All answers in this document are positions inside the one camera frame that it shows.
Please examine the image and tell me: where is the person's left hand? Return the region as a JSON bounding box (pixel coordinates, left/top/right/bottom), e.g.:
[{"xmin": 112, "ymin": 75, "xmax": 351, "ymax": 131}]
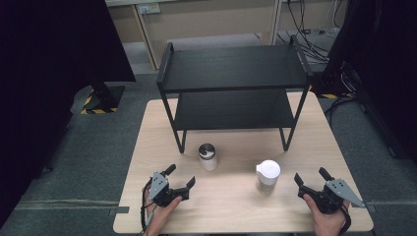
[{"xmin": 143, "ymin": 184, "xmax": 184, "ymax": 236}]

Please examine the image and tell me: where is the beige cabinet frame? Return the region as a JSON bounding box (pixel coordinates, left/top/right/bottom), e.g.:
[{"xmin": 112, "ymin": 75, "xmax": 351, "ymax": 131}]
[{"xmin": 104, "ymin": 0, "xmax": 283, "ymax": 71}]

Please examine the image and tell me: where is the black stand base striped tape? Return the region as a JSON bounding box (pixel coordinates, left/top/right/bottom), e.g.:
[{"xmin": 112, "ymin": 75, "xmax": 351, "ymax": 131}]
[{"xmin": 80, "ymin": 82, "xmax": 126, "ymax": 115}]

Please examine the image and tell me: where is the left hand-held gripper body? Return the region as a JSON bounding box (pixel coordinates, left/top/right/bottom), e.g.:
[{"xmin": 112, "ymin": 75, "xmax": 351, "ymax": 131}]
[{"xmin": 148, "ymin": 170, "xmax": 191, "ymax": 208}]

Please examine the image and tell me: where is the large black curtain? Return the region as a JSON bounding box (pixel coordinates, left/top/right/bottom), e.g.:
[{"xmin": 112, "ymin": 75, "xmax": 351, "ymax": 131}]
[{"xmin": 0, "ymin": 0, "xmax": 137, "ymax": 228}]

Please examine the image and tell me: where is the black two-tier metal shelf rack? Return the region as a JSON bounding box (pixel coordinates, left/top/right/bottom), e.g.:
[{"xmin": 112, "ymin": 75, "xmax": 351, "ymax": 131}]
[{"xmin": 155, "ymin": 33, "xmax": 314, "ymax": 154}]

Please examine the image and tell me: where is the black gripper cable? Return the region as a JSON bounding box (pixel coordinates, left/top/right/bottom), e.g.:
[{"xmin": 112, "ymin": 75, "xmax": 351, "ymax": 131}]
[
  {"xmin": 140, "ymin": 178, "xmax": 155, "ymax": 234},
  {"xmin": 338, "ymin": 204, "xmax": 353, "ymax": 236}
]

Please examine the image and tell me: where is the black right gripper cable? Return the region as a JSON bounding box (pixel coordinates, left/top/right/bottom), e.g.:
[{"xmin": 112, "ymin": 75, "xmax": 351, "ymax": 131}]
[{"xmin": 338, "ymin": 204, "xmax": 353, "ymax": 236}]

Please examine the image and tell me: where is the bundle of black floor cables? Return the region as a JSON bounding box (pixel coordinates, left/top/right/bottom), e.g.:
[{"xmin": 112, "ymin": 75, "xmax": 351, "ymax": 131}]
[{"xmin": 275, "ymin": 0, "xmax": 349, "ymax": 64}]

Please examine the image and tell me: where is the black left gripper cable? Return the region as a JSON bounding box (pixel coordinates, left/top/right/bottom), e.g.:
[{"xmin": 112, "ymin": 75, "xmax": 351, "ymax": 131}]
[{"xmin": 140, "ymin": 178, "xmax": 155, "ymax": 234}]

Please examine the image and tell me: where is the white wall outlet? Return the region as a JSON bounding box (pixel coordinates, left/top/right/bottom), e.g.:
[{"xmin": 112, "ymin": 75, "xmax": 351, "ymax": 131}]
[{"xmin": 137, "ymin": 2, "xmax": 162, "ymax": 15}]

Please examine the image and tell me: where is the white plastic pitcher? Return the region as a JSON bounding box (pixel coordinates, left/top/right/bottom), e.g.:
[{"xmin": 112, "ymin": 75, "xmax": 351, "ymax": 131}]
[{"xmin": 255, "ymin": 159, "xmax": 281, "ymax": 196}]

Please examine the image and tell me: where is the black metal wire frame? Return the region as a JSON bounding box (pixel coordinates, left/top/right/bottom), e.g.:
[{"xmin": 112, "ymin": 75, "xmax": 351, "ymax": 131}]
[{"xmin": 322, "ymin": 0, "xmax": 417, "ymax": 162}]

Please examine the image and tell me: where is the glass jar with metal lid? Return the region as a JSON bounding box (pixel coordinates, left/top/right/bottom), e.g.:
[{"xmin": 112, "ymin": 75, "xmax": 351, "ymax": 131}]
[{"xmin": 198, "ymin": 143, "xmax": 218, "ymax": 172}]

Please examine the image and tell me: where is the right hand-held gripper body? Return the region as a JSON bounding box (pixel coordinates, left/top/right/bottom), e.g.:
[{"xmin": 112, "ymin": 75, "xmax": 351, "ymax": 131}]
[{"xmin": 297, "ymin": 178, "xmax": 367, "ymax": 215}]

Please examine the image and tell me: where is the person's right hand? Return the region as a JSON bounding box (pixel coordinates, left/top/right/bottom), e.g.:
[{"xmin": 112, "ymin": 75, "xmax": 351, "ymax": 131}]
[{"xmin": 302, "ymin": 193, "xmax": 351, "ymax": 236}]

